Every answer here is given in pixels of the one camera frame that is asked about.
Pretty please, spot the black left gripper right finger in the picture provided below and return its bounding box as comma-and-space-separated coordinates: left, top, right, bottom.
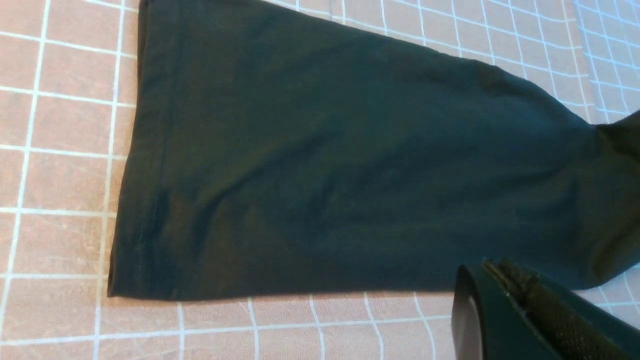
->
482, 260, 639, 360

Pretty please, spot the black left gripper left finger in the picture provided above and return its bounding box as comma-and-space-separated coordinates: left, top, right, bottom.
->
451, 263, 563, 360

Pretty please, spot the pink checkered table cloth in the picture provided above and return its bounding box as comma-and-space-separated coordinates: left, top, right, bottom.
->
0, 0, 640, 360

